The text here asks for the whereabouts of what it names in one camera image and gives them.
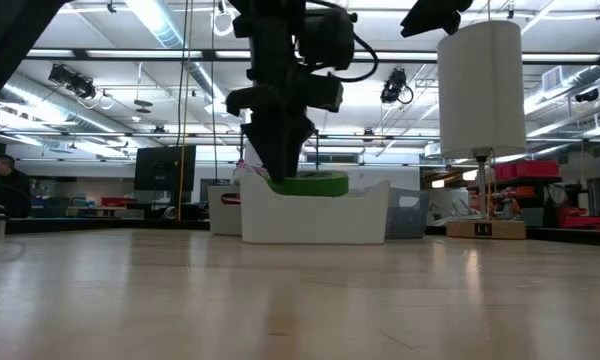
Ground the black ceiling camera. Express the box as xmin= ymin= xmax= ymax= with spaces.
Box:
xmin=379 ymin=68 xmax=414 ymax=105

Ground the dark grey plastic bin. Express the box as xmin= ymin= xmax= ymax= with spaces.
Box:
xmin=385 ymin=187 xmax=430 ymax=240

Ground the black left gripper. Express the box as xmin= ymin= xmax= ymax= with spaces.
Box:
xmin=224 ymin=67 xmax=345 ymax=184

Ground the black camera cable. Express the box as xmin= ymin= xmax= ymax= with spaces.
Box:
xmin=329 ymin=29 xmax=381 ymax=84

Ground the hanging white ring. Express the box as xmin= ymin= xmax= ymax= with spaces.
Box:
xmin=211 ymin=9 xmax=237 ymax=37

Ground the person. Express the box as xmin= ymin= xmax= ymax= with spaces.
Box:
xmin=0 ymin=154 xmax=32 ymax=220

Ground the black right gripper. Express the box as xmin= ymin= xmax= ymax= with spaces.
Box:
xmin=399 ymin=0 xmax=474 ymax=38

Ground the red storage bin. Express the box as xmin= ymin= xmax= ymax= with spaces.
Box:
xmin=494 ymin=159 xmax=561 ymax=182

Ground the light grey plastic bin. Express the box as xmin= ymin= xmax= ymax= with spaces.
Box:
xmin=207 ymin=184 xmax=244 ymax=237

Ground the black monitor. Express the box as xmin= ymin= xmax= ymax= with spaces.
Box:
xmin=133 ymin=144 xmax=197 ymax=192

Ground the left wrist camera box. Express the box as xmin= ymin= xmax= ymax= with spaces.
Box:
xmin=298 ymin=7 xmax=357 ymax=71

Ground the white plastic bin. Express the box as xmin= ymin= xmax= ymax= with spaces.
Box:
xmin=239 ymin=172 xmax=391 ymax=245

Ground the black overhead frame beam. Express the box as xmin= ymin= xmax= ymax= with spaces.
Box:
xmin=22 ymin=48 xmax=600 ymax=64

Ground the green tape roll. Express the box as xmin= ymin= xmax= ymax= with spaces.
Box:
xmin=265 ymin=170 xmax=350 ymax=198

